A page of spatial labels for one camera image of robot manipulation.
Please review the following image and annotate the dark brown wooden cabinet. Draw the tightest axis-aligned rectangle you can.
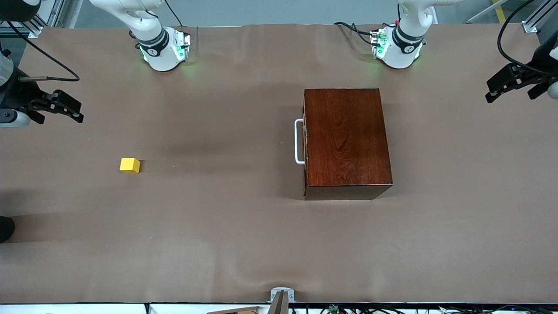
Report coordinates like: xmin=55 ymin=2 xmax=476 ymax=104
xmin=303 ymin=88 xmax=394 ymax=201

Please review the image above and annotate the brown wooden board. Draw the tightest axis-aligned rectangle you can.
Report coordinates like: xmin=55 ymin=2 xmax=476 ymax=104
xmin=207 ymin=306 xmax=261 ymax=314

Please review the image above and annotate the brown table cover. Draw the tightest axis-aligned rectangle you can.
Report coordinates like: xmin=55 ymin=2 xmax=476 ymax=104
xmin=0 ymin=23 xmax=558 ymax=304

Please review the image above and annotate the black arm base cable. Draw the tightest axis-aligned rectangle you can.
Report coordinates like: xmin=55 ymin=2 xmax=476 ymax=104
xmin=333 ymin=21 xmax=380 ymax=48
xmin=163 ymin=0 xmax=184 ymax=27

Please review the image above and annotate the grey metal camera bracket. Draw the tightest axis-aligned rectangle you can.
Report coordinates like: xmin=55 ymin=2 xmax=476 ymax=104
xmin=270 ymin=287 xmax=295 ymax=314

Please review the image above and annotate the aluminium frame profile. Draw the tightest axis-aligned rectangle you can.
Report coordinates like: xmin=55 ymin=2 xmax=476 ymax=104
xmin=522 ymin=0 xmax=558 ymax=34
xmin=0 ymin=0 xmax=66 ymax=39

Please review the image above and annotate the yellow block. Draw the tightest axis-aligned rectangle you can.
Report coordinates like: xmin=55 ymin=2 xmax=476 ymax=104
xmin=120 ymin=157 xmax=141 ymax=174

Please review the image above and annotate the black round object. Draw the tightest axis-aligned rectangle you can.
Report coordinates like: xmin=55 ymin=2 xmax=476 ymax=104
xmin=0 ymin=216 xmax=16 ymax=243

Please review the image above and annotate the wooden drawer with white handle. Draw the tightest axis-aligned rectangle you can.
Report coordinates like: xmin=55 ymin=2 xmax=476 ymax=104
xmin=295 ymin=90 xmax=308 ymax=198

